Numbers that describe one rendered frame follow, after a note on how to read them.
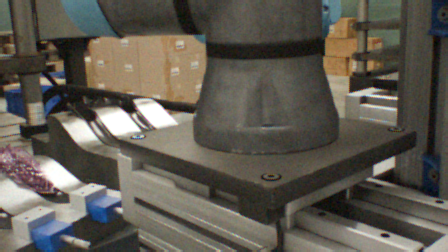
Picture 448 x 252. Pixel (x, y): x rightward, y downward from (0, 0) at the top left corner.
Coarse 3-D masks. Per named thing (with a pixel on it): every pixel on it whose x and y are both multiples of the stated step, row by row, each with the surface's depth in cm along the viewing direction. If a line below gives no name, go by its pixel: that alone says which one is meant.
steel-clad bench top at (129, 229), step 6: (174, 114) 175; (180, 114) 175; (186, 114) 175; (192, 114) 174; (174, 120) 167; (180, 120) 166; (186, 120) 166; (30, 150) 139; (126, 228) 88; (132, 228) 88; (114, 234) 86; (120, 234) 86; (126, 234) 86; (102, 240) 84; (108, 240) 84; (114, 240) 85; (96, 246) 82
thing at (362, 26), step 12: (360, 0) 478; (360, 12) 480; (360, 24) 481; (372, 24) 472; (384, 24) 464; (396, 24) 456; (360, 36) 486; (360, 48) 488; (384, 48) 527; (396, 48) 523; (360, 60) 489; (372, 60) 480; (384, 60) 471; (396, 60) 463; (360, 72) 492; (372, 72) 514; (384, 72) 511; (360, 84) 490; (372, 84) 481
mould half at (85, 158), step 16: (64, 112) 121; (112, 112) 122; (144, 112) 125; (160, 112) 127; (64, 128) 113; (80, 128) 114; (112, 128) 117; (128, 128) 118; (32, 144) 131; (48, 144) 122; (64, 144) 115; (80, 144) 109; (96, 144) 110; (64, 160) 116; (80, 160) 110; (96, 160) 104; (112, 160) 98; (80, 176) 111; (96, 176) 105; (112, 176) 100
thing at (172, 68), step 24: (96, 48) 545; (120, 48) 520; (144, 48) 496; (168, 48) 482; (192, 48) 507; (96, 72) 556; (120, 72) 528; (144, 72) 504; (168, 72) 486; (192, 72) 511; (168, 96) 491; (192, 96) 516
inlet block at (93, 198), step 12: (72, 192) 83; (84, 192) 83; (96, 192) 83; (72, 204) 83; (84, 204) 82; (96, 204) 81; (108, 204) 81; (120, 204) 83; (96, 216) 81; (108, 216) 81
